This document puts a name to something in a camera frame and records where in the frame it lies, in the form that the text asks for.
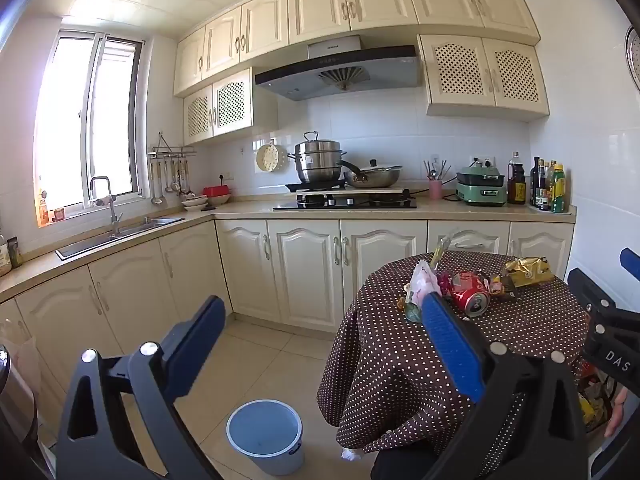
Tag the cream board under pots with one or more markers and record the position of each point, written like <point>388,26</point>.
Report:
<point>360,190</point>

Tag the crushed red drink can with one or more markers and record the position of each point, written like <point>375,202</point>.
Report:
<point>467,292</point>

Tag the row of hanging utensils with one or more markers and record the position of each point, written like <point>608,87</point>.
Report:
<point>156,185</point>

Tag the person's right hand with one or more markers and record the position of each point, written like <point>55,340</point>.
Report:
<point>617,410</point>

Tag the cream perforated steamer plate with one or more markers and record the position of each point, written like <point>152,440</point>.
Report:
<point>271,158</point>

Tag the cream upper cabinet row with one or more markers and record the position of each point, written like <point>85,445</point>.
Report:
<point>380,0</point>

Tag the large dark oil bottle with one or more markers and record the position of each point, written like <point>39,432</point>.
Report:
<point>516,185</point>

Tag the narrow cream lattice cabinet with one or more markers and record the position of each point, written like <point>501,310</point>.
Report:
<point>230,105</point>

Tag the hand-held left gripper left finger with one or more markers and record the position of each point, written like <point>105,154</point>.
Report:
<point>200,332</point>

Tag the white bottle tray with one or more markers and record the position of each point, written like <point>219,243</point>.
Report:
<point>567,211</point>

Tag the wall utensil rack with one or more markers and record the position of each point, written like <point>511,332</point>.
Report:
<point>172,149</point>

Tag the wide cream lattice cabinet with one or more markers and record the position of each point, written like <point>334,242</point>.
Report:
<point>480,77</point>

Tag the green electric cooker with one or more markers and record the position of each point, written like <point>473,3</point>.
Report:
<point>480,190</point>

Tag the black gas stove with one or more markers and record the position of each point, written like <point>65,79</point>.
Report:
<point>345,203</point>

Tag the green candy wrapper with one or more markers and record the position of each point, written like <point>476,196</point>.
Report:
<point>413,312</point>

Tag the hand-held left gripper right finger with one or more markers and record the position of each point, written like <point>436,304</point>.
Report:
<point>450,347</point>

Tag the steel steamer pot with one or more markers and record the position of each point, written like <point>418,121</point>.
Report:
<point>317,162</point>

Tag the steel wok with lid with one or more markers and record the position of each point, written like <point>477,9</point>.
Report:
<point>375,175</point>

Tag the stacked white bowls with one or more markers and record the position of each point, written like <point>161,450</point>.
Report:
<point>195,203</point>

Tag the orange bottle on windowsill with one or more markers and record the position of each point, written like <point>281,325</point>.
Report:
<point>43,210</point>

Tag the white crumpled tissue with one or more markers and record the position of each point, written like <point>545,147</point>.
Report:
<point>351,455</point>

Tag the amber seasoning bottle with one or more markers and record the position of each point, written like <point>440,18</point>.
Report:
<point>549,180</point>

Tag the dark green packet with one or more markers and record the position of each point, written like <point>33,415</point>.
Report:
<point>15,252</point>

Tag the dark glass sauce bottle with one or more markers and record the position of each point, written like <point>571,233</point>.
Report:
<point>535,185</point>
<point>543,187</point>

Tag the small red jar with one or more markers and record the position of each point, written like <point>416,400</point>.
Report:
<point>58,213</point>

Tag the golden snack wrapper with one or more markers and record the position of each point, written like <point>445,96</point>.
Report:
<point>530,270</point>

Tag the pink utensil holder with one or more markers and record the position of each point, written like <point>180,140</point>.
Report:
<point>435,190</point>

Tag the bundle of chopsticks and spoons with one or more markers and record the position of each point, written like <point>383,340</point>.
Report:
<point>434,171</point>

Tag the round perforated metal disc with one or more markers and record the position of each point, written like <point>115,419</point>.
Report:
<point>634,60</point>

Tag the pink yellow snack wrapper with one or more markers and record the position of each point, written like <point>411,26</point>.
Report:
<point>502,287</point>

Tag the pink white plastic wrapper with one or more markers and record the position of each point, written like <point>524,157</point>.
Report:
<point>424,275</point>

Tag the stainless steel sink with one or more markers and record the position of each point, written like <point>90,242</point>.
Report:
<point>115,237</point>

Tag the grey range hood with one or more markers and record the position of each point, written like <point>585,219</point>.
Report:
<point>345,72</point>

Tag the sliding kitchen window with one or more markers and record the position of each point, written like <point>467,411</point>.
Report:
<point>90,125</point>

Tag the red plastic container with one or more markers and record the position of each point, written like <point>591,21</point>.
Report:
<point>217,191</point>

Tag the colourful plastic bag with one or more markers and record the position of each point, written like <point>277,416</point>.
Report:
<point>590,400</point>

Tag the round table brown dotted cloth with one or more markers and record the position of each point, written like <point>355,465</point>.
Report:
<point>390,360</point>

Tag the white double wall outlet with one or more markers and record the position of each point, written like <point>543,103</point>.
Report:
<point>484,161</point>

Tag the green bottle yellow cap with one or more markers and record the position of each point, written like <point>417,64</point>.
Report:
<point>558,192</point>

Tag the clear yellowish plastic wrapper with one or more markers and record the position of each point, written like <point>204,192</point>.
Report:
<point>440,252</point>

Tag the steel kitchen faucet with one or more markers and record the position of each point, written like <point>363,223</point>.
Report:
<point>112,210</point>

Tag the cream base cabinets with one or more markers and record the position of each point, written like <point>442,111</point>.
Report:
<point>300,270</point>

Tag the light blue plastic bucket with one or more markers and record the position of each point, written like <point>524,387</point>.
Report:
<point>267,457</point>

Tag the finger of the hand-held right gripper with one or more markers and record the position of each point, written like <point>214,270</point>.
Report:
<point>587,287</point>
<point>631,261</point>

